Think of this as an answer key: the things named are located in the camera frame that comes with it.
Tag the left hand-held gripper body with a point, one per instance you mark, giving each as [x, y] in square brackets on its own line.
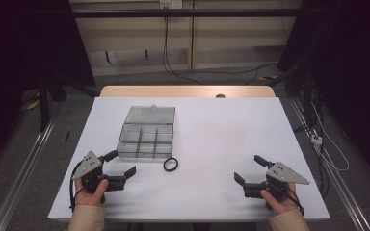
[91, 166]

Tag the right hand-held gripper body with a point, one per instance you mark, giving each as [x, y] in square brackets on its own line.
[281, 173]

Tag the clear plastic compartment box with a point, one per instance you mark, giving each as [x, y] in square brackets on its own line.
[147, 138]

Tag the person's left hand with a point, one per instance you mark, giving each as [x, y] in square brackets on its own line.
[90, 199]

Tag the person's right hand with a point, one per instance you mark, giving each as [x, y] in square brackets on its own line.
[279, 207]

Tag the small black stick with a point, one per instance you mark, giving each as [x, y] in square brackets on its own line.
[66, 136]

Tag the white plug adapter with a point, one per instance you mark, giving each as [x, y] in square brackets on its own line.
[315, 139]

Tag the small dark round knob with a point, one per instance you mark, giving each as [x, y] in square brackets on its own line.
[220, 95]

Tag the black metal stand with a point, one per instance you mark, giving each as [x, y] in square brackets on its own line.
[307, 93]
[44, 106]

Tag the yellow floor tape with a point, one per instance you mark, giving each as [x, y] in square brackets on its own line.
[33, 104]
[268, 77]

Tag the light wooden table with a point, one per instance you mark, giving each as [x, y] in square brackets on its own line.
[186, 91]

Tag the black curtain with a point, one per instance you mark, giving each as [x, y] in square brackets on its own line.
[19, 64]
[353, 70]

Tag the black horizontal bar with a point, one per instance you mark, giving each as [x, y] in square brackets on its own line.
[186, 13]

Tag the metal floor rail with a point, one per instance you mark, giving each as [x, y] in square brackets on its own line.
[22, 174]
[335, 179]

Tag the white wall outlet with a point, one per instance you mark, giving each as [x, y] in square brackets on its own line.
[171, 4]

